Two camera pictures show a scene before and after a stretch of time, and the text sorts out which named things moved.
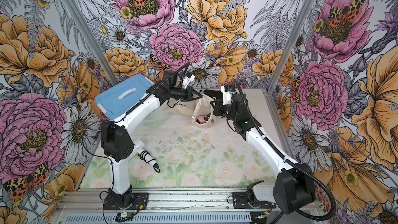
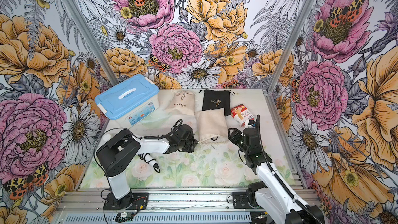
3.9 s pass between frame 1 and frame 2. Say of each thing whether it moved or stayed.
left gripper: moved
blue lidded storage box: stayed
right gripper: moved
